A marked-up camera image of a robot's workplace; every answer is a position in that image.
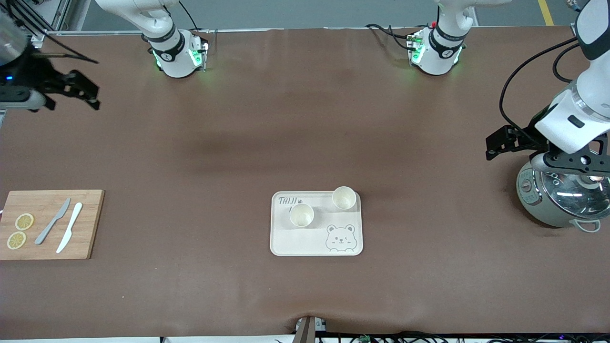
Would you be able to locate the white paper cup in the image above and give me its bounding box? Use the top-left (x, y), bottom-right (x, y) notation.
top-left (332, 186), bottom-right (357, 210)

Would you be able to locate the beige tray with bear print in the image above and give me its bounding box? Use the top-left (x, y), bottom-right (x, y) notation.
top-left (270, 191), bottom-right (364, 257)

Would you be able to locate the glass pot lid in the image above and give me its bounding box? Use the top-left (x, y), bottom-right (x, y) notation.
top-left (540, 167), bottom-right (610, 220)

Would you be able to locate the grey-green electric cooking pot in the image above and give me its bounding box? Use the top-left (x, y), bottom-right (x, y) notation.
top-left (516, 155), bottom-right (610, 233)

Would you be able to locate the grey plastic knife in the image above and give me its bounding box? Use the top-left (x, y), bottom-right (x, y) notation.
top-left (34, 198), bottom-right (71, 245)

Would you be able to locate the white plastic knife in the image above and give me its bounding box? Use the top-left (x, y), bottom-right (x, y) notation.
top-left (56, 202), bottom-right (83, 253)

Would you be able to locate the wooden cutting board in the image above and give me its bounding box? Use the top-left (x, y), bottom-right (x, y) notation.
top-left (0, 190), bottom-right (105, 261)

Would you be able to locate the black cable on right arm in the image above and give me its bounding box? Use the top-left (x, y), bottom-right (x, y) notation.
top-left (0, 7), bottom-right (99, 65)

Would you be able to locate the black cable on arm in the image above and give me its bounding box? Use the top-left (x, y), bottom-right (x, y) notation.
top-left (499, 37), bottom-right (580, 139)
top-left (0, 7), bottom-right (99, 65)

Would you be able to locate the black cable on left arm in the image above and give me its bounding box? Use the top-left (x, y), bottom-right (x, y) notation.
top-left (499, 37), bottom-right (580, 139)

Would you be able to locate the black cable at right arm base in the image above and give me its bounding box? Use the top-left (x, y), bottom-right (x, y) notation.
top-left (179, 0), bottom-right (199, 31)

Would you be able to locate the black cable at arm base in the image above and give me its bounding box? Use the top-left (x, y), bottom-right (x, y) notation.
top-left (179, 0), bottom-right (199, 31)
top-left (366, 23), bottom-right (416, 50)

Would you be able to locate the black cable at left arm base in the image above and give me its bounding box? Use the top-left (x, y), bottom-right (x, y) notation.
top-left (366, 23), bottom-right (416, 50)

